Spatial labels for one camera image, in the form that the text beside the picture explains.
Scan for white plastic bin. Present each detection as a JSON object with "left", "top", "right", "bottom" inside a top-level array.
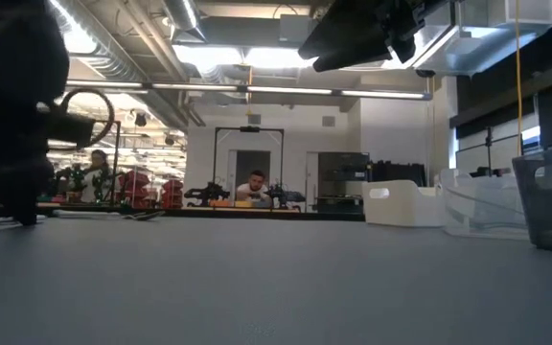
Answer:
[{"left": 361, "top": 179, "right": 446, "bottom": 228}]

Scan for black cabinet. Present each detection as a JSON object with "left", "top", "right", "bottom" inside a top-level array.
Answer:
[{"left": 316, "top": 151, "right": 371, "bottom": 214}]

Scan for black gantry frame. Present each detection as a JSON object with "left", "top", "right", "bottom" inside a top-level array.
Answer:
[{"left": 212, "top": 126, "right": 286, "bottom": 202}]

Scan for long ceiling light bar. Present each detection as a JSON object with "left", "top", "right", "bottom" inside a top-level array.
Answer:
[{"left": 64, "top": 80, "right": 433, "bottom": 101}]

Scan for silver ventilation box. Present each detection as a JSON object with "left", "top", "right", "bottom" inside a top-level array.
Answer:
[{"left": 412, "top": 0, "right": 552, "bottom": 78}]

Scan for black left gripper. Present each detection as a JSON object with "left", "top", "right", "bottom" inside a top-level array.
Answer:
[{"left": 0, "top": 103, "right": 98, "bottom": 227}]

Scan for red storage rack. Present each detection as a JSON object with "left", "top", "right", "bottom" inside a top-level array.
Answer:
[
  {"left": 117, "top": 171, "right": 151, "bottom": 208},
  {"left": 160, "top": 178, "right": 185, "bottom": 210}
]

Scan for black cases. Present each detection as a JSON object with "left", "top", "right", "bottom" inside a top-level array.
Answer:
[{"left": 370, "top": 160, "right": 426, "bottom": 188}]

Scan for person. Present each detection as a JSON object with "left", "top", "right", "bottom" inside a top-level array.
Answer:
[
  {"left": 235, "top": 170, "right": 273, "bottom": 207},
  {"left": 80, "top": 149, "right": 114, "bottom": 205}
]

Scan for black stand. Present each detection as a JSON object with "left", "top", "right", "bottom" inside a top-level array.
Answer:
[{"left": 481, "top": 126, "right": 496, "bottom": 176}]

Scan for clear plastic bin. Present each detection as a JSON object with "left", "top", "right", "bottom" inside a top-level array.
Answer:
[{"left": 440, "top": 167, "right": 531, "bottom": 240}]

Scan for left arm cable loop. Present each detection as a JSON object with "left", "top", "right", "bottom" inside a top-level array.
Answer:
[{"left": 58, "top": 87, "right": 116, "bottom": 150}]

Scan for silver spiral duct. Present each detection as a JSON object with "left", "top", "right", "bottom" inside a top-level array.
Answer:
[{"left": 55, "top": 0, "right": 208, "bottom": 130}]

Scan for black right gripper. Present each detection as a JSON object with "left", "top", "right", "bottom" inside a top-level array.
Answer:
[{"left": 297, "top": 0, "right": 449, "bottom": 73}]

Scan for grey table mat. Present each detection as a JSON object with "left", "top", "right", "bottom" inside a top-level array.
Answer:
[{"left": 0, "top": 218, "right": 552, "bottom": 345}]

